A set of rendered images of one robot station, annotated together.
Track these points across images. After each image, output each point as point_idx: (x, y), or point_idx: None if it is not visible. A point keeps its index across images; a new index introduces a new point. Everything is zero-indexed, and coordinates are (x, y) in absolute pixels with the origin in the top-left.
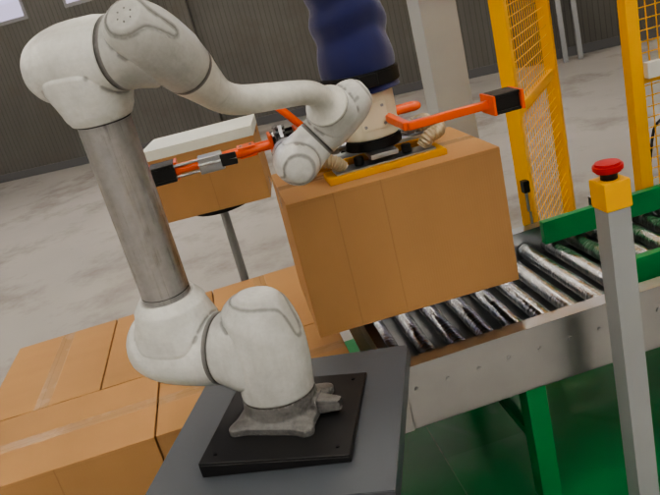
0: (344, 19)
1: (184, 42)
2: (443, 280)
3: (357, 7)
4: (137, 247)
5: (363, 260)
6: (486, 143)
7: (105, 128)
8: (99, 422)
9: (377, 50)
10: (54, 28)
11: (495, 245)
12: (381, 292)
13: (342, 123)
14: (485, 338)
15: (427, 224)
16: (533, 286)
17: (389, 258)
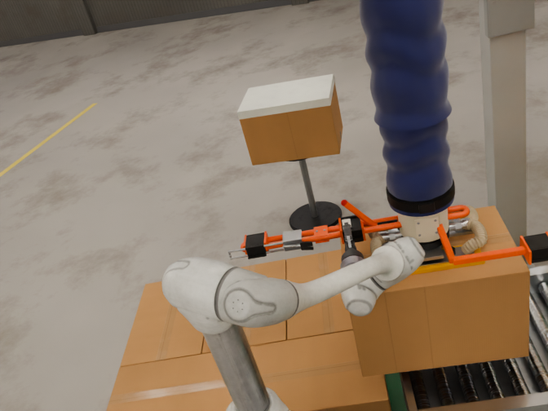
0: (413, 162)
1: (279, 311)
2: (465, 351)
3: (426, 155)
4: (235, 391)
5: (403, 335)
6: (520, 259)
7: (218, 334)
8: (200, 391)
9: (438, 184)
10: (187, 277)
11: (513, 333)
12: (413, 355)
13: (397, 279)
14: (490, 406)
15: (458, 316)
16: (543, 339)
17: (423, 335)
